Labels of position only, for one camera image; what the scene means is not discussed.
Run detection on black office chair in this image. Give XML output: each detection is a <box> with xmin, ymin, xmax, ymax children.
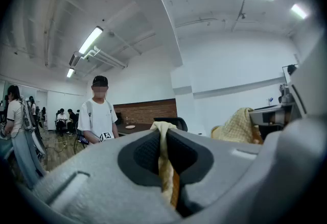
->
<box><xmin>153</xmin><ymin>116</ymin><xmax>189</xmax><ymax>132</ymax></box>

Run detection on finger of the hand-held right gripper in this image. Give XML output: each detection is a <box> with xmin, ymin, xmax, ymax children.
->
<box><xmin>249</xmin><ymin>104</ymin><xmax>292</xmax><ymax>126</ymax></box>

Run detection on dark table with white legs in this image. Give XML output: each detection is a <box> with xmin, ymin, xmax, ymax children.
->
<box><xmin>116</xmin><ymin>122</ymin><xmax>154</xmax><ymax>137</ymax></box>

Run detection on white ceiling pipes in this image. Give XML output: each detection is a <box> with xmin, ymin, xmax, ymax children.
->
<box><xmin>81</xmin><ymin>45</ymin><xmax>128</xmax><ymax>69</ymax></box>

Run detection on yellow checked clothes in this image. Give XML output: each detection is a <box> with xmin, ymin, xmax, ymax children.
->
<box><xmin>150</xmin><ymin>107</ymin><xmax>264</xmax><ymax>210</ymax></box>

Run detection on ceiling air vent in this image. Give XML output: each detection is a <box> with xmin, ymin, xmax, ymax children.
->
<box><xmin>68</xmin><ymin>51</ymin><xmax>80</xmax><ymax>67</ymax></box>

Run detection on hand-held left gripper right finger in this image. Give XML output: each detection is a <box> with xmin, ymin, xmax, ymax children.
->
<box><xmin>166</xmin><ymin>128</ymin><xmax>264</xmax><ymax>219</ymax></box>

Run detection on whiteboard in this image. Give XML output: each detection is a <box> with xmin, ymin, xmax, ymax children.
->
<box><xmin>282</xmin><ymin>64</ymin><xmax>298</xmax><ymax>84</ymax></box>

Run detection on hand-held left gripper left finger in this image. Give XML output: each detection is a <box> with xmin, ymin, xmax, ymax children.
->
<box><xmin>32</xmin><ymin>129</ymin><xmax>185</xmax><ymax>224</ymax></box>

